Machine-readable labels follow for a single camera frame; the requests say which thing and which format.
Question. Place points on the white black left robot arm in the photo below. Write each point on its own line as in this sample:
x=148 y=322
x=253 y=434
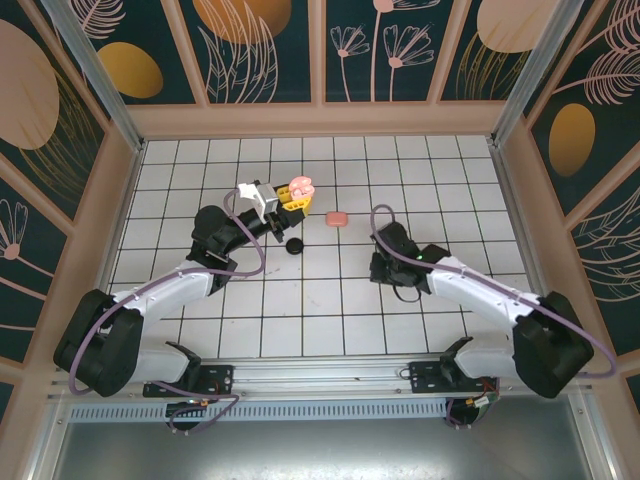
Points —
x=170 y=292

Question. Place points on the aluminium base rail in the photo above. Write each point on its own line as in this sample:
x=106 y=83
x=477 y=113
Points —
x=320 y=375

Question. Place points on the aluminium frame side bar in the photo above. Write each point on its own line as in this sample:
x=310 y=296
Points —
x=521 y=225
x=119 y=225

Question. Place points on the pink rectangular earbud case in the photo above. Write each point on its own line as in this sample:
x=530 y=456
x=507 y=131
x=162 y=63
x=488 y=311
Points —
x=336 y=218

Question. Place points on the black round earbud case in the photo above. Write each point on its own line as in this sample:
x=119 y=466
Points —
x=294 y=246

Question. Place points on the aluminium frame post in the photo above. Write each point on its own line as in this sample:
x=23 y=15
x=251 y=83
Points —
x=100 y=75
x=531 y=75

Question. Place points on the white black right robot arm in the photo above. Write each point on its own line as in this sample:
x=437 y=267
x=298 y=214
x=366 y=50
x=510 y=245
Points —
x=480 y=295

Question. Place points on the pink round earbud case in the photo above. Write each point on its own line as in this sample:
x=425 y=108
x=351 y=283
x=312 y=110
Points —
x=302 y=186

